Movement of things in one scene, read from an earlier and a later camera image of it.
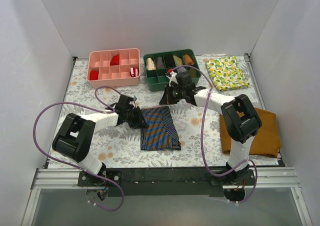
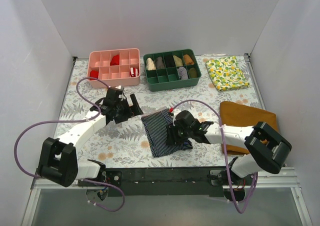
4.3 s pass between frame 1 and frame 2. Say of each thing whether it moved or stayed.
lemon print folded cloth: stayed
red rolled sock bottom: stayed
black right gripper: moved
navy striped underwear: moved
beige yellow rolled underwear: stayed
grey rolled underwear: stayed
